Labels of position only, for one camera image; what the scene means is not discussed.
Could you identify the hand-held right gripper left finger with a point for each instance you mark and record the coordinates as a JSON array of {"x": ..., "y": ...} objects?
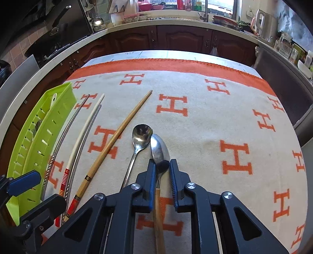
[{"x": 151, "y": 186}]

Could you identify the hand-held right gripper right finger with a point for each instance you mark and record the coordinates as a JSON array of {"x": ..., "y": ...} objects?
[{"x": 174, "y": 186}]

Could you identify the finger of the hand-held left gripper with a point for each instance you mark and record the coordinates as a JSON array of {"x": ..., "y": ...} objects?
[
  {"x": 46, "y": 210},
  {"x": 23, "y": 183}
]

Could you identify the green plastic utensil tray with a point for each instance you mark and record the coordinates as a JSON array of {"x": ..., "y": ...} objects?
[{"x": 58, "y": 102}]

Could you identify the long steel spoon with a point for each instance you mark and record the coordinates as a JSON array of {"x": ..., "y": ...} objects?
[{"x": 141, "y": 136}]

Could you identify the orange and white printed blanket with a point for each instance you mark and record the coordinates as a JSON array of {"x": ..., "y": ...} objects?
[{"x": 207, "y": 122}]

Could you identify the metal chopstick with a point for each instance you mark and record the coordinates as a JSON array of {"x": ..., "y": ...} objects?
[
  {"x": 71, "y": 122},
  {"x": 84, "y": 141}
]

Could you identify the white chopstick red striped end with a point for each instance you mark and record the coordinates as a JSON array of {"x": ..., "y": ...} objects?
[{"x": 83, "y": 132}]

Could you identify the stainless steel splash panel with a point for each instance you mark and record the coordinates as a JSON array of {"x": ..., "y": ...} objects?
[{"x": 24, "y": 68}]

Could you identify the hanging plastic bag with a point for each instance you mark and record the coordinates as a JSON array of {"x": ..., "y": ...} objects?
[{"x": 214, "y": 51}]

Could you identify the black wok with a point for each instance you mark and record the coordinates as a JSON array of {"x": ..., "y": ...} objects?
[{"x": 49, "y": 36}]

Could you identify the grey chair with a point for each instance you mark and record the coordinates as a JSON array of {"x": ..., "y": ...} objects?
[{"x": 283, "y": 80}]

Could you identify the food container with pink lid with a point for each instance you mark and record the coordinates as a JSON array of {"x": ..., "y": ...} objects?
[{"x": 131, "y": 18}]

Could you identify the steel teapot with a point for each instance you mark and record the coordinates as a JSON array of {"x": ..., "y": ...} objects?
[{"x": 98, "y": 24}]

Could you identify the red frying pan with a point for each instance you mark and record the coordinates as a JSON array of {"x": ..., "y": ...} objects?
[{"x": 225, "y": 21}]

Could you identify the black range hood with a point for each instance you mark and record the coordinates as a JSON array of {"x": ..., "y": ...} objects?
[{"x": 73, "y": 17}]

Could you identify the white bowl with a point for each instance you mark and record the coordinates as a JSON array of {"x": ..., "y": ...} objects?
[{"x": 305, "y": 69}]

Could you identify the steel kitchen faucet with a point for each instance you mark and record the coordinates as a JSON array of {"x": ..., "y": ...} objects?
[{"x": 205, "y": 12}]

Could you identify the glass jars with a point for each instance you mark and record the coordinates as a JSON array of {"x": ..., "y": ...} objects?
[{"x": 285, "y": 45}]

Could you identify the pink basin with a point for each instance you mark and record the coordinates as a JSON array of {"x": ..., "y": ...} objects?
[{"x": 144, "y": 6}]

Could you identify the pink bottle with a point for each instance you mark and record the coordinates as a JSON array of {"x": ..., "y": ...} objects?
[{"x": 187, "y": 5}]

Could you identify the red bottle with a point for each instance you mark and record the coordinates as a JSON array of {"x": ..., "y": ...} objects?
[{"x": 180, "y": 4}]

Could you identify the green bottle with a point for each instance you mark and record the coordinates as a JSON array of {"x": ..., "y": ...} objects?
[{"x": 199, "y": 5}]

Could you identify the steel electric kettle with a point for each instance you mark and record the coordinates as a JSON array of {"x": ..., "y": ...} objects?
[{"x": 266, "y": 26}]

